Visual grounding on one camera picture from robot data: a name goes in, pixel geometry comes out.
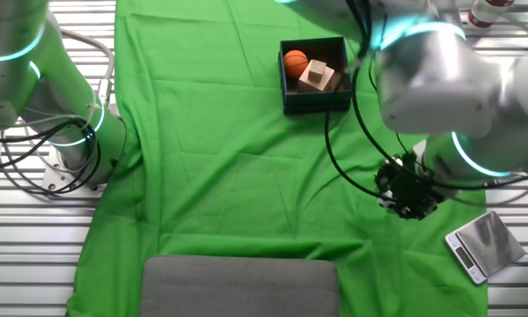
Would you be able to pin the small wooden cube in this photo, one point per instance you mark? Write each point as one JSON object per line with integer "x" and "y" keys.
{"x": 317, "y": 71}

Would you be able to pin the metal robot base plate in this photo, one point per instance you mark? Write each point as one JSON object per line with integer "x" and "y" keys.
{"x": 59, "y": 174}

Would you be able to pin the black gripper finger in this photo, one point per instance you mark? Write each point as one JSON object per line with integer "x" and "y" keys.
{"x": 413, "y": 212}
{"x": 385, "y": 196}

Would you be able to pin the silver digital scale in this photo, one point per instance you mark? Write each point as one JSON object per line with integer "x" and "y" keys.
{"x": 488, "y": 244}

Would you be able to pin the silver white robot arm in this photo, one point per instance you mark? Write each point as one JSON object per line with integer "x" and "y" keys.
{"x": 440, "y": 83}

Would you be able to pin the grey cushion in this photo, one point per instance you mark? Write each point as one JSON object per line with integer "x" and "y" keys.
{"x": 239, "y": 288}

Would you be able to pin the dark green gift box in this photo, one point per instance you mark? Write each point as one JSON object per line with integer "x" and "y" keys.
{"x": 317, "y": 103}

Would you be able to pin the green cloth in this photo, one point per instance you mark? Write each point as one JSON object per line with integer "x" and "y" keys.
{"x": 246, "y": 176}

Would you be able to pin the red white bottle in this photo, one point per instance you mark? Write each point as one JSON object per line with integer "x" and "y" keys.
{"x": 488, "y": 11}

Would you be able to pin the large wooden block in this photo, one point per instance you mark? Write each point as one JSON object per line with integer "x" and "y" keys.
{"x": 317, "y": 86}

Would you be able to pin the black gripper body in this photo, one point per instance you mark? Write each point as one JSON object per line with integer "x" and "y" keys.
{"x": 407, "y": 182}

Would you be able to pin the small orange basketball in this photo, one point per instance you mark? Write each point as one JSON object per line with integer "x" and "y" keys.
{"x": 295, "y": 64}

